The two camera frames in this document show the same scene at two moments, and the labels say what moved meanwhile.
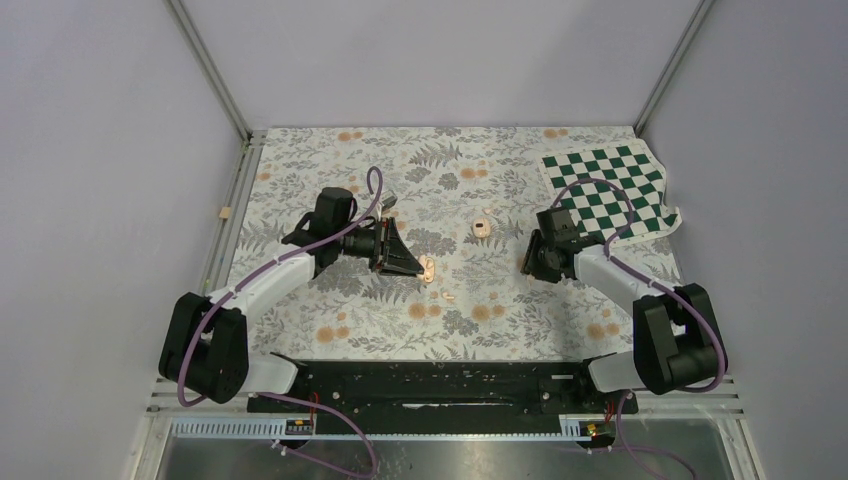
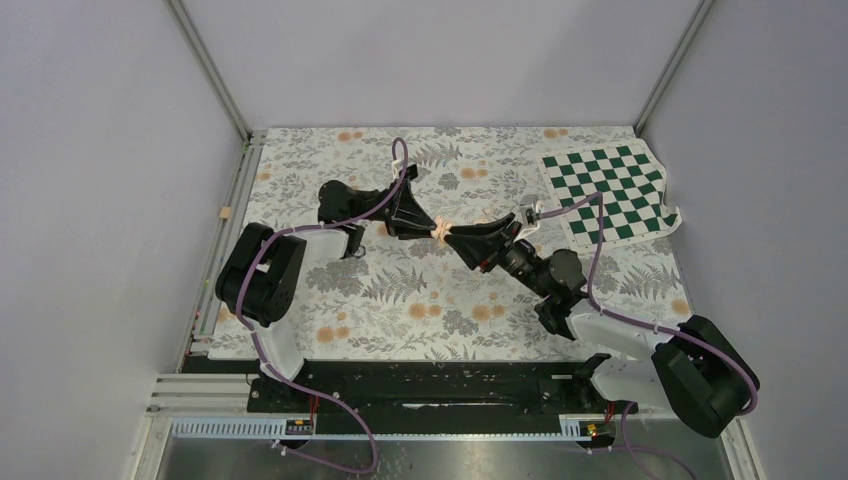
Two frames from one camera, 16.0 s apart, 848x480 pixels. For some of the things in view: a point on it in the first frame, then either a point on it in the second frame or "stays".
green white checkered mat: x=617 y=192 stays
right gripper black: x=548 y=275 to x=476 y=251
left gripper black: x=387 y=240 to x=404 y=217
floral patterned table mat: x=462 y=197 stays
